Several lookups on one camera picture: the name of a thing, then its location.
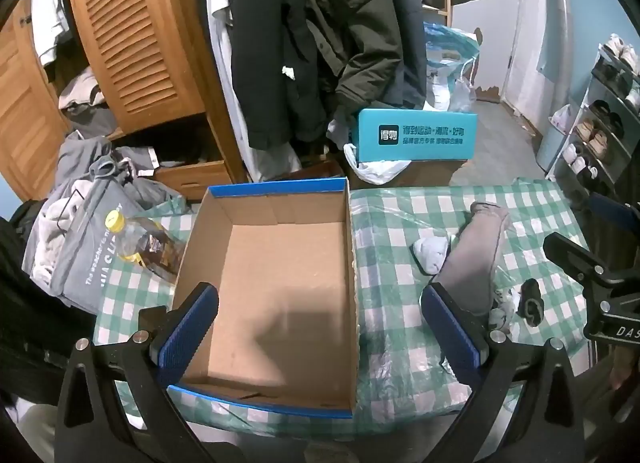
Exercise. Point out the white plastic bag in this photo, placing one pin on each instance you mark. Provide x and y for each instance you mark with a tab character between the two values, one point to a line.
375	170

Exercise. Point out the white garment in wardrobe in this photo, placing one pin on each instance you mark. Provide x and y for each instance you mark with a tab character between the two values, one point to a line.
50	13

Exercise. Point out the black sock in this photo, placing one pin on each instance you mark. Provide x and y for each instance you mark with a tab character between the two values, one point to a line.
531	305

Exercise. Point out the yellow-capped oil bottle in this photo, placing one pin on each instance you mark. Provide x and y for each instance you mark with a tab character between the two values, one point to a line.
150	248

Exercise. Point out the black bag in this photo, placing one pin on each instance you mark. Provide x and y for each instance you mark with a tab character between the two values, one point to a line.
30	318

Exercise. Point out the green checkered tablecloth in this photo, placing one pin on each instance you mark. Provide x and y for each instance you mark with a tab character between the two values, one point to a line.
400	223

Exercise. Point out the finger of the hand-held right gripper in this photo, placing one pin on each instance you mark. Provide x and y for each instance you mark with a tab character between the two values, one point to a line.
575	258
615	215

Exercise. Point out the dark navy coat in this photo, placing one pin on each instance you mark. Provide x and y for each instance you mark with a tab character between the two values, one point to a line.
405	43

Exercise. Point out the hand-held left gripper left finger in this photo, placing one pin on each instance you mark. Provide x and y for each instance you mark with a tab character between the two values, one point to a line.
187	328

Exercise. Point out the grey tote bag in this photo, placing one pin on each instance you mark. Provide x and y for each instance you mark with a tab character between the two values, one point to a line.
90	253

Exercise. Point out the wooden drawer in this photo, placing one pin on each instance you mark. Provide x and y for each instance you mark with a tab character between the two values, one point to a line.
200	178

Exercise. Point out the white hanging shirt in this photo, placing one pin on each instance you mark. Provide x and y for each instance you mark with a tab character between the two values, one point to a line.
220	68

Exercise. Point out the small white bag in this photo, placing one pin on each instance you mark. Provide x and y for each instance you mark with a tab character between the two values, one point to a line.
561	118

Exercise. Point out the grey clothes pile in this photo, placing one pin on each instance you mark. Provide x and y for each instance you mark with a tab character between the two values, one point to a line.
85	153

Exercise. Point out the grey garments in wardrobe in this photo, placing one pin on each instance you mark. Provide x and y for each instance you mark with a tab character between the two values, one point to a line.
85	103

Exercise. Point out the metal shoe rack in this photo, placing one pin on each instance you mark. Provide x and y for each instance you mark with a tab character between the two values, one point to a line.
600	108

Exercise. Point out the white patterned sock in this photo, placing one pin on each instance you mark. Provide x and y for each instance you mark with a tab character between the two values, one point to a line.
502	315

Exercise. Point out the blue-rimmed cardboard box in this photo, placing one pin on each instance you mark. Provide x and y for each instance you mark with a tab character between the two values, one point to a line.
280	293

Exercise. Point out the long grey sock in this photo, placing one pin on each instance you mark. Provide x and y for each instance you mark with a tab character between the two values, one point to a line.
475	263

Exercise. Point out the person's right hand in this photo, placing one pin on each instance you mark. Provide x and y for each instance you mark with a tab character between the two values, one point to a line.
624	368

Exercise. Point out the olive green jacket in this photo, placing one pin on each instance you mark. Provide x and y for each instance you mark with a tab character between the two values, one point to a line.
350	18

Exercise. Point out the plain brown cardboard box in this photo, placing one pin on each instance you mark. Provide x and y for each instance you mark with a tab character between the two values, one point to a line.
430	173

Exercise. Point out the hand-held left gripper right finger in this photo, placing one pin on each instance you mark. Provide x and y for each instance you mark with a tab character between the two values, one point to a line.
450	333

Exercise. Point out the labelled cardboard box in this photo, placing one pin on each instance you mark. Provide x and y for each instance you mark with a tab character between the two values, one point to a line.
315	170

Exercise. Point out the teal box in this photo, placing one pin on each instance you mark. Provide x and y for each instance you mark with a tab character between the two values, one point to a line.
425	153

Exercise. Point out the panelled wooden wardrobe door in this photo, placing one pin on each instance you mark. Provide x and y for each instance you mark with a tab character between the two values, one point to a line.
25	118

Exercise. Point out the plain white sock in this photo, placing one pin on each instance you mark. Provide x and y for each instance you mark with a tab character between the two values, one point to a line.
430	253

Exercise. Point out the black coat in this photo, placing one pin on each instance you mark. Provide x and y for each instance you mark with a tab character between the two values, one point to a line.
275	68

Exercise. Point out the louvered wooden wardrobe door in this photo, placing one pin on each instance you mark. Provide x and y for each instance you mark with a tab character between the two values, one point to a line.
135	43

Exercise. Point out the large blue plastic bag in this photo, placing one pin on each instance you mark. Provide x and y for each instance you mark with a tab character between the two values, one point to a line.
450	58

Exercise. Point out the white door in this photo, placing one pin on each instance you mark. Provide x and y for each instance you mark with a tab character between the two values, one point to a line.
535	43

